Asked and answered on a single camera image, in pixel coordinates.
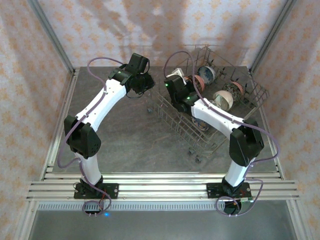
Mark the aluminium frame post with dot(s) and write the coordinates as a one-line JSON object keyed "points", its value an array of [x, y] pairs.
{"points": [[271, 35], [52, 35]]}

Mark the green circuit board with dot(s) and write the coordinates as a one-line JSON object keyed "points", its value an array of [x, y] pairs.
{"points": [[246, 199]]}

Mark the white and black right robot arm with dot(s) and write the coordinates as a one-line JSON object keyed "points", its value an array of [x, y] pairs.
{"points": [[215, 116]]}

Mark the red lattice pattern bowl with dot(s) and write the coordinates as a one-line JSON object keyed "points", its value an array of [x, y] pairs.
{"points": [[207, 74]]}

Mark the blue orange flower bowl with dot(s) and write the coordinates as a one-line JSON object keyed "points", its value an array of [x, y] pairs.
{"points": [[200, 124]]}

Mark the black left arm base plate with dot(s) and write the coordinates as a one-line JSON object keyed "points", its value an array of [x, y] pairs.
{"points": [[112, 191]]}

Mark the aluminium table edge rail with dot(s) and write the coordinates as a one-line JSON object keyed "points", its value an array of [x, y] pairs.
{"points": [[66, 95]]}

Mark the aluminium mounting rail beam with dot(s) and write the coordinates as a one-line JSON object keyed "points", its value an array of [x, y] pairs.
{"points": [[162, 186]]}

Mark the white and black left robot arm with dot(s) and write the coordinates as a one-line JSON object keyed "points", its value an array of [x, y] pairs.
{"points": [[105, 105]]}

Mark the dark leaf pattern bowl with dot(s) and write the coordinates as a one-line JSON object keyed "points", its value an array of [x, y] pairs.
{"points": [[198, 83]]}

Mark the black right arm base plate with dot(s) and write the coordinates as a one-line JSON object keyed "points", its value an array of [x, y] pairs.
{"points": [[212, 191]]}

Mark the blue floral bowl pink exterior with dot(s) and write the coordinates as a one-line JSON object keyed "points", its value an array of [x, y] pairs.
{"points": [[232, 90]]}

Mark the black electronics box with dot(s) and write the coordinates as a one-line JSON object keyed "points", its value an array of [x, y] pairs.
{"points": [[232, 208], [91, 213]]}

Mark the plain cream bowl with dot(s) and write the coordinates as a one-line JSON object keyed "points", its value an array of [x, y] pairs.
{"points": [[223, 96]]}

